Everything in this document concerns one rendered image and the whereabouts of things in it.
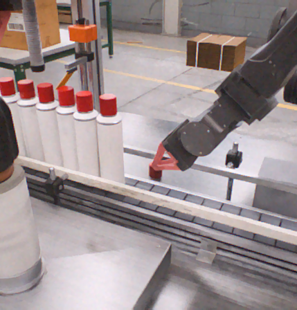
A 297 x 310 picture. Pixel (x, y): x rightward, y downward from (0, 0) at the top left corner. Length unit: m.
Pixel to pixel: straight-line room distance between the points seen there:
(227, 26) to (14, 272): 5.92
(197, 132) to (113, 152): 0.24
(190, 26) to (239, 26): 0.88
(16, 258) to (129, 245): 0.20
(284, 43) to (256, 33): 5.65
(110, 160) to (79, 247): 0.19
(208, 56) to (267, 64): 4.19
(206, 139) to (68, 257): 0.30
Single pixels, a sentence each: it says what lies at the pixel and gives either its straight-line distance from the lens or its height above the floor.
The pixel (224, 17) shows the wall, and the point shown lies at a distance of 6.29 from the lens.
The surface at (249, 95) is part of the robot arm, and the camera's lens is 0.57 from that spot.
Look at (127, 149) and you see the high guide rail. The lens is 0.77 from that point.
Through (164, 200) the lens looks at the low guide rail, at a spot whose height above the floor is 0.91.
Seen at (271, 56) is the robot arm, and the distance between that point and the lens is 0.51.
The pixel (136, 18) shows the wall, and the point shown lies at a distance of 7.10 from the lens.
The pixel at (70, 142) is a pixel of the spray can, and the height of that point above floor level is 0.97.
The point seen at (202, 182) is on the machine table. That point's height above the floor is 0.83.
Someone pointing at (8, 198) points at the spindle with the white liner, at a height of 1.05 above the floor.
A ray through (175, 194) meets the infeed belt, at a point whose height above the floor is 0.88.
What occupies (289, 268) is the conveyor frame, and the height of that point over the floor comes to 0.85.
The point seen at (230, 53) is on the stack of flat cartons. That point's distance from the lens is 4.61.
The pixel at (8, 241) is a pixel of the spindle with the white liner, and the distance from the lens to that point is 0.54.
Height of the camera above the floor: 1.33
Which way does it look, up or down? 30 degrees down
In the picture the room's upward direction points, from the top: straight up
